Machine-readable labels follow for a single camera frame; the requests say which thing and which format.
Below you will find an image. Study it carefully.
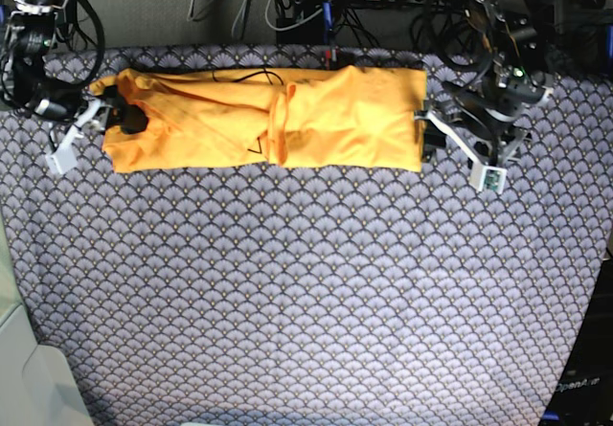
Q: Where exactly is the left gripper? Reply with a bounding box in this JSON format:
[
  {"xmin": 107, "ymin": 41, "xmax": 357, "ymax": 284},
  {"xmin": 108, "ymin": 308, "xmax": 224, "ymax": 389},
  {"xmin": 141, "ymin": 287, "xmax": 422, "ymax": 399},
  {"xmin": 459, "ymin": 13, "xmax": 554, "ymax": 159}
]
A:
[{"xmin": 414, "ymin": 68, "xmax": 554, "ymax": 194}]

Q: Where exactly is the yellow T-shirt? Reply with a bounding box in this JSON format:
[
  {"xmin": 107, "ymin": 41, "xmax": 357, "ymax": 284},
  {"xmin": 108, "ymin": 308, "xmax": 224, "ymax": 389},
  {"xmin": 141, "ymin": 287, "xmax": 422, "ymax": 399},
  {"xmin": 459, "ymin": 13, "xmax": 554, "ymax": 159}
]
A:
[{"xmin": 90, "ymin": 66, "xmax": 427, "ymax": 173}]

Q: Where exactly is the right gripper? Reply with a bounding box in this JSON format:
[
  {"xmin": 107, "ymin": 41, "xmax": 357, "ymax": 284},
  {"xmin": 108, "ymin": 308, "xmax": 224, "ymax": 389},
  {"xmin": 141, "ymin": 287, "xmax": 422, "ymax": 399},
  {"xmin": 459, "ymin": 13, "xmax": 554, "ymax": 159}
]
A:
[{"xmin": 4, "ymin": 56, "xmax": 148, "ymax": 175}]

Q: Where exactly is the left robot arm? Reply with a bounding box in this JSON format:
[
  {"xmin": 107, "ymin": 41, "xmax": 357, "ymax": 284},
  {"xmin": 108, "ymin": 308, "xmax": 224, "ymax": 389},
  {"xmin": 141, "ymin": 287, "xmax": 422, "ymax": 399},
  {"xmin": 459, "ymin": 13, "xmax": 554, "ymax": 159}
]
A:
[{"xmin": 415, "ymin": 0, "xmax": 554, "ymax": 193}]

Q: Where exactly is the white cable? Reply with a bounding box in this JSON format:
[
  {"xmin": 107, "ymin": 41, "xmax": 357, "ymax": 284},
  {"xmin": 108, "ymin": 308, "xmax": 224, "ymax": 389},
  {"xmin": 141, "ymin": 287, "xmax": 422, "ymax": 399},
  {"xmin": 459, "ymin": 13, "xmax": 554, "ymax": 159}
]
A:
[{"xmin": 263, "ymin": 0, "xmax": 327, "ymax": 33}]

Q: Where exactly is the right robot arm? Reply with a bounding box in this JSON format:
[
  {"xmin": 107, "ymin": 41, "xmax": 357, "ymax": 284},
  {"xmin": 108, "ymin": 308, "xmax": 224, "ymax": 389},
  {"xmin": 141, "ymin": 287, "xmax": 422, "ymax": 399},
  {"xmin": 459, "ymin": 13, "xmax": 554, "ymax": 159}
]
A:
[{"xmin": 1, "ymin": 0, "xmax": 148, "ymax": 175}]

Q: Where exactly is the white plastic bin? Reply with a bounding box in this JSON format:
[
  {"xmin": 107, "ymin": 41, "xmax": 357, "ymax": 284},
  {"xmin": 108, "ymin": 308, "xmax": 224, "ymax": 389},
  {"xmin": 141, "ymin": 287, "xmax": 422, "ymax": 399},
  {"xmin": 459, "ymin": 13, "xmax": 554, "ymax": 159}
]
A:
[{"xmin": 0, "ymin": 234, "xmax": 97, "ymax": 426}]

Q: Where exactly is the black OpenArm box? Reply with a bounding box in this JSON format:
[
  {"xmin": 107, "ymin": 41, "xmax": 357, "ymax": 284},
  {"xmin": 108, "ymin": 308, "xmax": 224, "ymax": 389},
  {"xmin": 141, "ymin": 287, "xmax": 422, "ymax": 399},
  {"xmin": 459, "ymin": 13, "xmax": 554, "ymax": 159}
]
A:
[{"xmin": 540, "ymin": 259, "xmax": 612, "ymax": 425}]

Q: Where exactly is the blue fan-patterned tablecloth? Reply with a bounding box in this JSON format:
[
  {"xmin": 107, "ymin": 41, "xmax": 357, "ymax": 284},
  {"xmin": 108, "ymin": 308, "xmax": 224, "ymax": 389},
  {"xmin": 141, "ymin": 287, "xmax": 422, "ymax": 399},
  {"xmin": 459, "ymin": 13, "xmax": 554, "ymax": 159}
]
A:
[{"xmin": 1, "ymin": 77, "xmax": 612, "ymax": 425}]

